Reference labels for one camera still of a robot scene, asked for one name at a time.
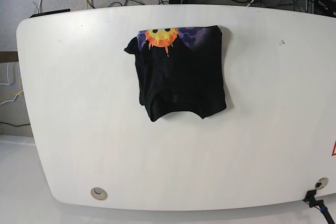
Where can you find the black T-shirt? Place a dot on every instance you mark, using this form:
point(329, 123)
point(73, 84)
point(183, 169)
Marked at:
point(179, 70)

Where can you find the silver table grommet left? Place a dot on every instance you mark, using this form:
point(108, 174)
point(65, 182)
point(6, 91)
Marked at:
point(99, 193)

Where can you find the silver table grommet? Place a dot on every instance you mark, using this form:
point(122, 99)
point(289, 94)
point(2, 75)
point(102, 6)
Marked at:
point(321, 183)
point(99, 193)

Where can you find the red warning triangle sticker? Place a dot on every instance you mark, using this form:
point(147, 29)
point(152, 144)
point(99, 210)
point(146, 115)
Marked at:
point(334, 150)

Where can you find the silver table grommet right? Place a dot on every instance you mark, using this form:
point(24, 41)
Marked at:
point(321, 183)

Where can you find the black clamp with cable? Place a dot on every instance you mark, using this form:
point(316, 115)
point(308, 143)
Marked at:
point(319, 204)

